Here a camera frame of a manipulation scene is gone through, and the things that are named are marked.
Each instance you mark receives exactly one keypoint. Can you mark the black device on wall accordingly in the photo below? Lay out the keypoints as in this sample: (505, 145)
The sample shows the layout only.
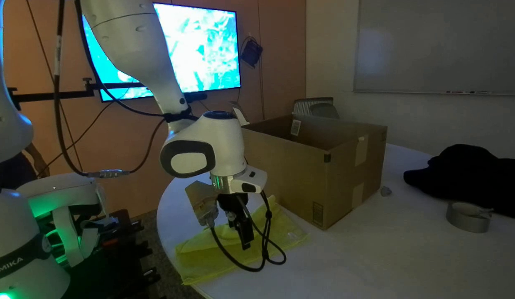
(251, 52)

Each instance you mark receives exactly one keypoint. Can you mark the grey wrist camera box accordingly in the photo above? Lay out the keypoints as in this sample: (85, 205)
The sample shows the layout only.
(203, 202)

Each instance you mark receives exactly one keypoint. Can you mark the small grey object on table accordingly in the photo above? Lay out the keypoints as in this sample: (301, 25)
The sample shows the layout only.
(386, 192)

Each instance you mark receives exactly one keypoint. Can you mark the white wall whiteboard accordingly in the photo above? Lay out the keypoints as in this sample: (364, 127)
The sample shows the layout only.
(435, 47)

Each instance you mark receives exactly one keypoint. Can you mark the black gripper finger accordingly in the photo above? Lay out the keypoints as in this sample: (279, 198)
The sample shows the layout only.
(244, 230)

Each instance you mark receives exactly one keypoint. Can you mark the grey chair behind box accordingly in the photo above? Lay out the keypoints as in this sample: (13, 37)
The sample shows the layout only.
(316, 107)

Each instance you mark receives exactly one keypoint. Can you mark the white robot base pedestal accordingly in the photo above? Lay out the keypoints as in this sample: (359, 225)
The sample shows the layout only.
(63, 206)

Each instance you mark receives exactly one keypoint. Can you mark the wall-mounted display screen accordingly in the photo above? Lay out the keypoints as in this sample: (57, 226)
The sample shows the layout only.
(203, 45)

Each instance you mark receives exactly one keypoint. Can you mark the brown cardboard box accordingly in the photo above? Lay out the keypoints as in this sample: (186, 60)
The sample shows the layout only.
(318, 168)

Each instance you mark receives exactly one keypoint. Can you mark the grey tape roll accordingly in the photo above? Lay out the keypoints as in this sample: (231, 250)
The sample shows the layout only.
(469, 216)

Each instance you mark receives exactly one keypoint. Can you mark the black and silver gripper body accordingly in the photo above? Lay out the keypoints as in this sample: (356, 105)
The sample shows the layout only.
(234, 192)

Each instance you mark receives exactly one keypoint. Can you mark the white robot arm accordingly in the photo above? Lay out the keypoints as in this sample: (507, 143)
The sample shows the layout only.
(133, 40)

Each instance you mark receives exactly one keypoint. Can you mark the yellow-green microfiber towel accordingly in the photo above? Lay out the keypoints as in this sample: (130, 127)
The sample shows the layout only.
(213, 253)

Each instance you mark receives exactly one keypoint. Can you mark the black garment on table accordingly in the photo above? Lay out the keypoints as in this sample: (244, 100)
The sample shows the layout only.
(470, 175)

